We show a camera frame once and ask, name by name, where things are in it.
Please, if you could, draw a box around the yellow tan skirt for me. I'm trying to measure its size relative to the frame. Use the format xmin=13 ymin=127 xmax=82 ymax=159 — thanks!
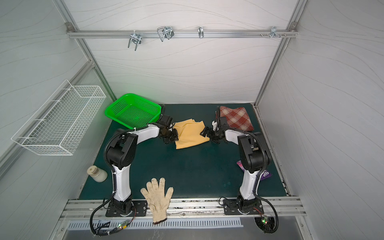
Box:
xmin=173 ymin=119 xmax=210 ymax=150

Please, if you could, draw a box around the red plaid skirt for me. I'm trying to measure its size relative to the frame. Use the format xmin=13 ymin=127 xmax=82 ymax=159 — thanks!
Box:
xmin=220 ymin=106 xmax=255 ymax=132

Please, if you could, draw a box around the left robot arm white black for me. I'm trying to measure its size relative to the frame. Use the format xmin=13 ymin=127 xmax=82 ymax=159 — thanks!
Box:
xmin=104 ymin=110 xmax=178 ymax=215

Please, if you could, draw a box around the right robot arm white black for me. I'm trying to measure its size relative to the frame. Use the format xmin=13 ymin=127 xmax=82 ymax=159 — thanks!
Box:
xmin=200 ymin=108 xmax=270 ymax=214

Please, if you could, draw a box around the purple snack packet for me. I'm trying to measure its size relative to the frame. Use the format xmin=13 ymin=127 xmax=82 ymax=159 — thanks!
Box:
xmin=236 ymin=160 xmax=273 ymax=181

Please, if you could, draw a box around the green plastic basket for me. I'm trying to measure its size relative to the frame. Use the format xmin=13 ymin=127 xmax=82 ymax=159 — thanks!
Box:
xmin=105 ymin=94 xmax=162 ymax=129

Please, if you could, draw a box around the white knit work glove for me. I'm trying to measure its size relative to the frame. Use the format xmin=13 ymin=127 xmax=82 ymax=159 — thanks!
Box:
xmin=141 ymin=178 xmax=174 ymax=225

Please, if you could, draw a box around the small beige bottle left side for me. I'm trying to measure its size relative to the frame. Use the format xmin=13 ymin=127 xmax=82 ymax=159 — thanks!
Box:
xmin=87 ymin=166 xmax=108 ymax=183

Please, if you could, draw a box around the metal u-bolt hook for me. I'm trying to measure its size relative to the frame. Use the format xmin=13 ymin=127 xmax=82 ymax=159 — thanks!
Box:
xmin=157 ymin=26 xmax=175 ymax=42
xmin=128 ymin=32 xmax=142 ymax=51

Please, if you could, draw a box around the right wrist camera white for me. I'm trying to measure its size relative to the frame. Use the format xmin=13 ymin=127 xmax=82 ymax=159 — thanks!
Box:
xmin=212 ymin=121 xmax=218 ymax=132

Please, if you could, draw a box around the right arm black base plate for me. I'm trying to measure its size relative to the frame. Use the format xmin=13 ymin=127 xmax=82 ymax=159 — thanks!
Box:
xmin=219 ymin=198 xmax=264 ymax=216

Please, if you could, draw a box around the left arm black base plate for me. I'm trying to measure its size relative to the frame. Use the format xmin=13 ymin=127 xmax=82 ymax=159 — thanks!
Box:
xmin=105 ymin=200 xmax=148 ymax=218

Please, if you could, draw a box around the right base cable bundle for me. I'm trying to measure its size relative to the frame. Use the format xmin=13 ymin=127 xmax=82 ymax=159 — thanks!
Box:
xmin=253 ymin=194 xmax=280 ymax=234

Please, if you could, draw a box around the base cable bundle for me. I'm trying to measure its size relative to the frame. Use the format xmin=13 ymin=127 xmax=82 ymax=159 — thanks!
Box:
xmin=253 ymin=194 xmax=280 ymax=234
xmin=89 ymin=194 xmax=138 ymax=237

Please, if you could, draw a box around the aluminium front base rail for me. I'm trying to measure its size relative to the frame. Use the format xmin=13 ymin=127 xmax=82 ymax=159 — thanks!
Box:
xmin=59 ymin=197 xmax=307 ymax=220

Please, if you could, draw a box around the white wire basket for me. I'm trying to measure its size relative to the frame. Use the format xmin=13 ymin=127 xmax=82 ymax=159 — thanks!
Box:
xmin=11 ymin=80 xmax=106 ymax=156

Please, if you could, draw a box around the left base cable bundle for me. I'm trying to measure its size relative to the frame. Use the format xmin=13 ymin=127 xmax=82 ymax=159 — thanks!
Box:
xmin=89 ymin=194 xmax=138 ymax=237

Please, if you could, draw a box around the aluminium cross rail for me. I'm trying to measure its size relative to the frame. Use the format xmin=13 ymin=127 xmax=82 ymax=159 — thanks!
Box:
xmin=67 ymin=29 xmax=299 ymax=39

